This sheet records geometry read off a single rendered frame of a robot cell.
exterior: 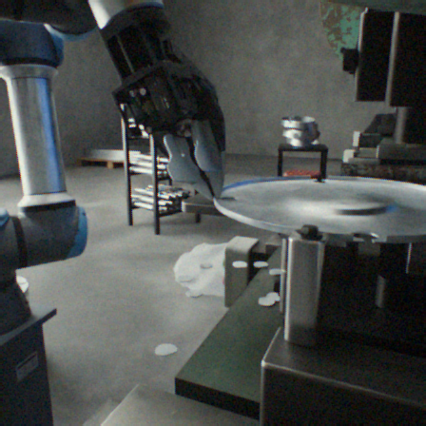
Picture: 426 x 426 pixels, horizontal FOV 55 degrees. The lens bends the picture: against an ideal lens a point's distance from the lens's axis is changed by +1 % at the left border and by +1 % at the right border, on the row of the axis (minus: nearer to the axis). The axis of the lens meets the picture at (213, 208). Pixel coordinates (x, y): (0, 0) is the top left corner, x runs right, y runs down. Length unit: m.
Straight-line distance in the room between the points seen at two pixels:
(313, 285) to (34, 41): 0.76
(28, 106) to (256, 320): 0.64
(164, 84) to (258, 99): 7.00
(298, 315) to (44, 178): 0.68
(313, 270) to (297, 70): 6.98
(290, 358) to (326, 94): 6.89
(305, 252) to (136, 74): 0.25
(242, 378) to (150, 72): 0.31
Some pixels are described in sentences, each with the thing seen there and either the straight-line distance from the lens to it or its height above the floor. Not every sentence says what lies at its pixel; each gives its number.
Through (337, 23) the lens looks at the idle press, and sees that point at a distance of 1.85.
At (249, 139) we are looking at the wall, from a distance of 7.48.
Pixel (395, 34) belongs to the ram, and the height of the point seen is 0.95.
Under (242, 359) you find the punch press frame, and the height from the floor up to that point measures 0.64.
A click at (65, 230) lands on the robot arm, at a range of 0.91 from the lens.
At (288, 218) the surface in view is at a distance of 0.41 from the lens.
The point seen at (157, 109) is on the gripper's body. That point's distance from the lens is 0.44.
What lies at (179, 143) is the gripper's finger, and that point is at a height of 0.85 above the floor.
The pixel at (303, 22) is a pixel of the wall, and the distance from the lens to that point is 7.34.
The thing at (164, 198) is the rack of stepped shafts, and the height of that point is 0.25.
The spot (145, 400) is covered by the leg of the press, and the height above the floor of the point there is 0.64.
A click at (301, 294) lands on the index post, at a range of 0.33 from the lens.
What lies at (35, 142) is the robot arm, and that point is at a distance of 0.91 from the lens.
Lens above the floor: 0.89
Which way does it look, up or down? 15 degrees down
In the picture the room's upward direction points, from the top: straight up
